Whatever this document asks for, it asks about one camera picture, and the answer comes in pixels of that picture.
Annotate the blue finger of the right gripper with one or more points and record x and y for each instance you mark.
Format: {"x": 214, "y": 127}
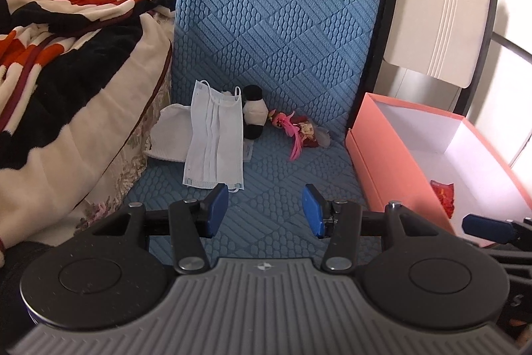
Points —
{"x": 497, "y": 231}

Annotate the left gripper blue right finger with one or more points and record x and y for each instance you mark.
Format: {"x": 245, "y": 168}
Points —
{"x": 318, "y": 212}

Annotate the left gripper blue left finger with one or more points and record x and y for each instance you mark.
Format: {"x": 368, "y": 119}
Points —
{"x": 212, "y": 210}

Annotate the white surgical face mask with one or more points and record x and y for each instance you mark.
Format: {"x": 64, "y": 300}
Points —
{"x": 215, "y": 153}

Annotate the red foil snack packet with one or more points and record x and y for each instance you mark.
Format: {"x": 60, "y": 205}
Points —
{"x": 446, "y": 196}

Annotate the white textured cloth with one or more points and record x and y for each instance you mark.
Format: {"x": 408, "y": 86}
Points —
{"x": 171, "y": 135}

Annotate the pink feather bird toy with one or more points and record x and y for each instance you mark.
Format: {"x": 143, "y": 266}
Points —
{"x": 283, "y": 121}

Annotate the small red doll packet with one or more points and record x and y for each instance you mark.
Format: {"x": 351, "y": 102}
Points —
{"x": 307, "y": 132}

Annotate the crumpled clear plastic wrapper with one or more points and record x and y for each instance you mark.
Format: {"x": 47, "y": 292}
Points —
{"x": 322, "y": 136}

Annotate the packaged beige powder puff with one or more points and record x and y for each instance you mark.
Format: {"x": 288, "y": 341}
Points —
{"x": 247, "y": 150}

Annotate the pink cardboard box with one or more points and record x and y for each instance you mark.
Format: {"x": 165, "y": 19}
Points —
{"x": 398, "y": 147}

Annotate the floral sofa cover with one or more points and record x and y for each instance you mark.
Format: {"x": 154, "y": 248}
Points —
{"x": 126, "y": 167}

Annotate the panda plush toy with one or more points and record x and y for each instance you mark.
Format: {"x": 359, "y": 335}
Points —
{"x": 255, "y": 112}

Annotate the red black white blanket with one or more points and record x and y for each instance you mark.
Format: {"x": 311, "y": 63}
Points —
{"x": 76, "y": 78}

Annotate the beige folding chair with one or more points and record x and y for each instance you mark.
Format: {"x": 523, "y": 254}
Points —
{"x": 447, "y": 40}

